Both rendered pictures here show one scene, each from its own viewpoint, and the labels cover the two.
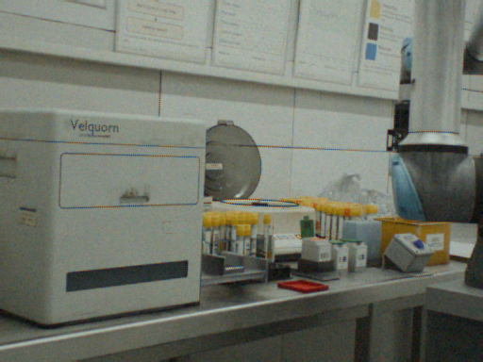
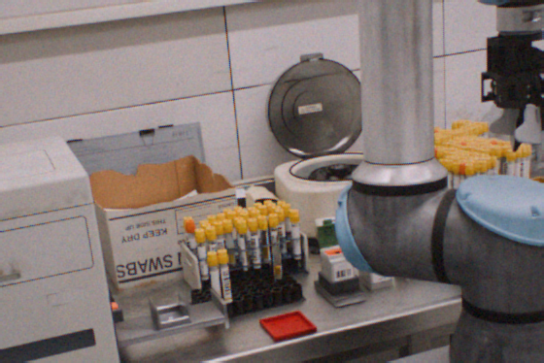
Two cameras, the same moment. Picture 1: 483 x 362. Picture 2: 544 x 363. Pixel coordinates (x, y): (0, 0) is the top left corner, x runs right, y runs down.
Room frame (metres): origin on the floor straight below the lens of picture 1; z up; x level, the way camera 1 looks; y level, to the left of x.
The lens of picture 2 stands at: (0.36, -0.62, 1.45)
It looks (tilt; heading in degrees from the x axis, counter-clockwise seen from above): 19 degrees down; 29
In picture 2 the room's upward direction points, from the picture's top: 6 degrees counter-clockwise
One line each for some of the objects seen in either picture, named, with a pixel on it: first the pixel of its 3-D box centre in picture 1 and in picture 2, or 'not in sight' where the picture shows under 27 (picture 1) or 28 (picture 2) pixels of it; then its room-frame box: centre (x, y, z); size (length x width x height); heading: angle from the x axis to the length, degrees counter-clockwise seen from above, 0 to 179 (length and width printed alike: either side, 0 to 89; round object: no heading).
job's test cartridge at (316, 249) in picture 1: (315, 254); (337, 269); (1.55, -0.15, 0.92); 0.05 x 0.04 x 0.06; 44
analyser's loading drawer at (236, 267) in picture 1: (213, 269); (155, 318); (1.30, 0.05, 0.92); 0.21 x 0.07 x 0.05; 135
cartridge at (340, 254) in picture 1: (333, 256); (374, 264); (1.60, -0.19, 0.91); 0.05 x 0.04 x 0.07; 45
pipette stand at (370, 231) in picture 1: (360, 242); not in sight; (1.74, -0.27, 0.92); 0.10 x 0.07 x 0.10; 137
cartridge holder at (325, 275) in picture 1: (315, 268); (338, 284); (1.55, -0.15, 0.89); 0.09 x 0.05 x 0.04; 44
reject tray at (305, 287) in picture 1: (303, 286); (288, 325); (1.41, -0.11, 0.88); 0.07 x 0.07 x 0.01; 45
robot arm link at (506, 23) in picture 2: (415, 95); (521, 19); (1.81, -0.39, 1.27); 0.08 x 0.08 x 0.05
